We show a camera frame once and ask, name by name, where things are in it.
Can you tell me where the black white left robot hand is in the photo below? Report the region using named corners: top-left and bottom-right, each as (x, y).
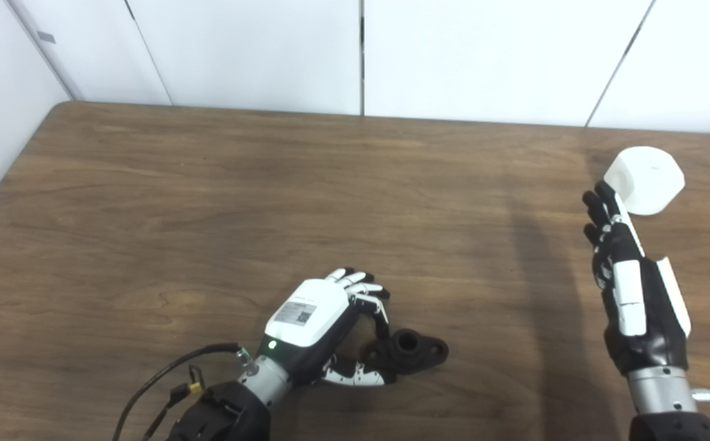
top-left (255, 267), bottom-right (392, 388)

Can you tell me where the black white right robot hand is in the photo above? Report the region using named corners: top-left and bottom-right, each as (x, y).
top-left (582, 180), bottom-right (692, 375)

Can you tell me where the black plastic holder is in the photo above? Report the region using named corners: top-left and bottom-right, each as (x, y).
top-left (361, 329), bottom-right (450, 375)

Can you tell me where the round white plastic piece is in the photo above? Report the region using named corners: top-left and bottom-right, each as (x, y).
top-left (603, 146), bottom-right (686, 216)

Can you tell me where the thin wire yellow connector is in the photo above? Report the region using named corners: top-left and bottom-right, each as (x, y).
top-left (143, 366), bottom-right (205, 441)

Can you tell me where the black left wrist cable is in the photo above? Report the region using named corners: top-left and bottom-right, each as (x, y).
top-left (111, 343), bottom-right (251, 441)

